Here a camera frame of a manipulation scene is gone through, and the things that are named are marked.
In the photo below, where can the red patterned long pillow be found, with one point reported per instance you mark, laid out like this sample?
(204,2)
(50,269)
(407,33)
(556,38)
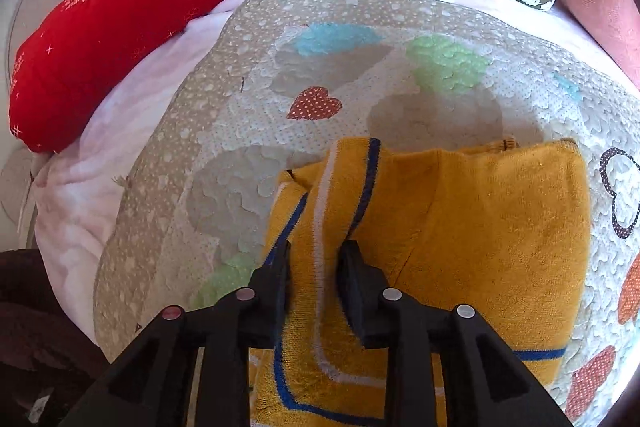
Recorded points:
(125,22)

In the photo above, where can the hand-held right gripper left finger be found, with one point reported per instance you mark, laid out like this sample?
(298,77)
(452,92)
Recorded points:
(280,279)

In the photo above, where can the beige quilted patchwork mat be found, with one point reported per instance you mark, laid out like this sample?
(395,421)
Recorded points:
(350,82)

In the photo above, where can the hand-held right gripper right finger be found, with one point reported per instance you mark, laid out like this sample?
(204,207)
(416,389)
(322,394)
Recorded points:
(350,279)

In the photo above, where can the yellow striped knit sweater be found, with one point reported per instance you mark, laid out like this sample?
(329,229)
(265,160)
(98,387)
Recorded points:
(450,232)

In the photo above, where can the white fluffy blanket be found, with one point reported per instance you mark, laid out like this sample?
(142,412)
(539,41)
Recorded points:
(90,167)

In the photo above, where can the dark brown cloth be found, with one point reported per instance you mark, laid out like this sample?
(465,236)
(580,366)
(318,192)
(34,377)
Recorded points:
(40,347)

